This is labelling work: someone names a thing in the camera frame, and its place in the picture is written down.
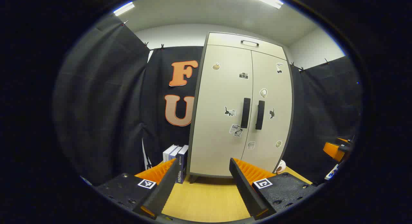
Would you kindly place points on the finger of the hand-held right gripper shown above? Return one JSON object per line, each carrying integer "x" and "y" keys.
{"x": 333, "y": 150}

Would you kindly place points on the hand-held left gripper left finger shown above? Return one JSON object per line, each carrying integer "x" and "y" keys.
{"x": 161, "y": 191}

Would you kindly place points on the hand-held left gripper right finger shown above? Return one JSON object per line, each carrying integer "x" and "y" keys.
{"x": 246, "y": 191}

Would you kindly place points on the cream cabinet door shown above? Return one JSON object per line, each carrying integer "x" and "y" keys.
{"x": 215, "y": 137}
{"x": 276, "y": 88}

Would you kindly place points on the cream double-door shoe cabinet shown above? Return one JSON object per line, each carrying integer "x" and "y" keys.
{"x": 198, "y": 127}

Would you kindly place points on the cream cabinet drawer front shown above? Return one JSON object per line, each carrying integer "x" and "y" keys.
{"x": 225, "y": 40}

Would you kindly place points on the white box with blue print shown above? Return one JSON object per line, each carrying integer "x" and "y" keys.
{"x": 332, "y": 173}

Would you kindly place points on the dark navy book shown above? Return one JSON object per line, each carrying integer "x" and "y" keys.
{"x": 182, "y": 166}

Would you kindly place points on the white book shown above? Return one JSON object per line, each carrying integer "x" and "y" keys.
{"x": 167, "y": 153}

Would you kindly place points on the grey-blue book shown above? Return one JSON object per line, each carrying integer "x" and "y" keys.
{"x": 175, "y": 152}

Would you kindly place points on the white cartoon face mug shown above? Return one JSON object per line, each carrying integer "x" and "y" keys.
{"x": 280, "y": 167}

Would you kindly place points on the black backdrop cloth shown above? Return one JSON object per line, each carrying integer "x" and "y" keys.
{"x": 103, "y": 105}

